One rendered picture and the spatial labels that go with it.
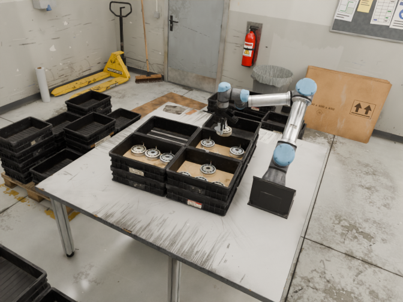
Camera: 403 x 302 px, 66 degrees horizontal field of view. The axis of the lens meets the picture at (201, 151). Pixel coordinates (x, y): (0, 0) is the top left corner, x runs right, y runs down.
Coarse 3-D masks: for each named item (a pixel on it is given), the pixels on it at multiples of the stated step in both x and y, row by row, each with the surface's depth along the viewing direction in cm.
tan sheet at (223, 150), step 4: (216, 144) 231; (200, 148) 226; (216, 148) 227; (220, 148) 227; (224, 148) 228; (228, 148) 228; (216, 152) 222; (220, 152) 223; (224, 152) 223; (228, 152) 224; (244, 152) 225
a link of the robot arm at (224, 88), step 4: (220, 84) 191; (224, 84) 191; (228, 84) 191; (220, 88) 190; (224, 88) 189; (228, 88) 190; (220, 92) 192; (224, 92) 191; (228, 92) 191; (220, 96) 194; (224, 96) 193; (228, 96) 192; (220, 100) 195; (224, 100) 194; (228, 100) 197
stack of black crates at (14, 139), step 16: (16, 128) 285; (32, 128) 297; (48, 128) 282; (0, 144) 268; (16, 144) 258; (32, 144) 273; (48, 144) 289; (0, 160) 280; (16, 160) 268; (32, 160) 277; (16, 176) 280; (32, 176) 283
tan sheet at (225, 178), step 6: (186, 162) 209; (192, 162) 210; (180, 168) 203; (186, 168) 204; (192, 168) 204; (198, 168) 204; (192, 174) 199; (198, 174) 199; (216, 174) 200; (222, 174) 201; (228, 174) 201; (210, 180) 195; (216, 180) 195; (222, 180) 196; (228, 180) 196
